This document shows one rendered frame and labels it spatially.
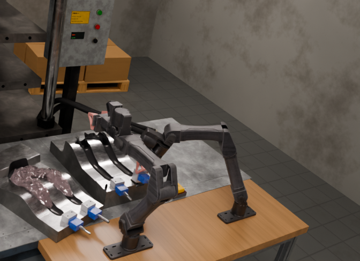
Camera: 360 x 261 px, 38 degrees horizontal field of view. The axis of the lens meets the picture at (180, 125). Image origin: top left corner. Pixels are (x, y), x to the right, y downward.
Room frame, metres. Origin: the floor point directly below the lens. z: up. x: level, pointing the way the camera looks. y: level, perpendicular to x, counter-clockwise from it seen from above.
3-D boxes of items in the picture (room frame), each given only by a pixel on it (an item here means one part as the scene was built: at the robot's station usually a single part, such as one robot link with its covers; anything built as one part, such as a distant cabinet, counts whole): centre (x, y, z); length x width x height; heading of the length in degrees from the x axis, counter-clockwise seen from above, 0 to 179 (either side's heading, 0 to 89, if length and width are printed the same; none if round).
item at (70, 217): (1.60, 0.29, 0.85); 0.13 x 0.05 x 0.05; 63
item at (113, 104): (1.81, 0.27, 1.25); 0.07 x 0.06 x 0.11; 133
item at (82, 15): (2.72, 0.67, 0.73); 0.30 x 0.22 x 1.47; 136
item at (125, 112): (1.74, 0.21, 1.24); 0.12 x 0.09 x 0.12; 43
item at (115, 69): (4.91, 1.23, 0.19); 1.09 x 0.78 x 0.38; 134
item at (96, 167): (2.06, 0.32, 0.92); 0.35 x 0.16 x 0.09; 46
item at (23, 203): (1.77, 0.51, 0.85); 0.50 x 0.26 x 0.11; 63
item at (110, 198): (2.08, 0.32, 0.87); 0.50 x 0.26 x 0.14; 46
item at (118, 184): (1.85, 0.17, 0.89); 0.13 x 0.05 x 0.05; 46
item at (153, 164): (1.62, 0.09, 1.17); 0.30 x 0.09 x 0.12; 43
